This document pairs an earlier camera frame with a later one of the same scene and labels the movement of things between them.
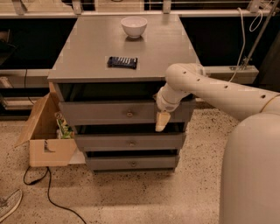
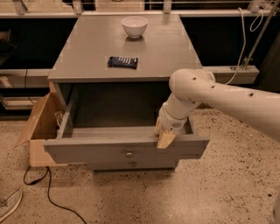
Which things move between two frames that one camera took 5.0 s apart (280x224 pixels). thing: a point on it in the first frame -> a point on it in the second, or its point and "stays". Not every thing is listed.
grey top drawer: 123,113 -> 119,145
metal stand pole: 261,34 stays
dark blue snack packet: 122,62 stays
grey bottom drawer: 135,162 stays
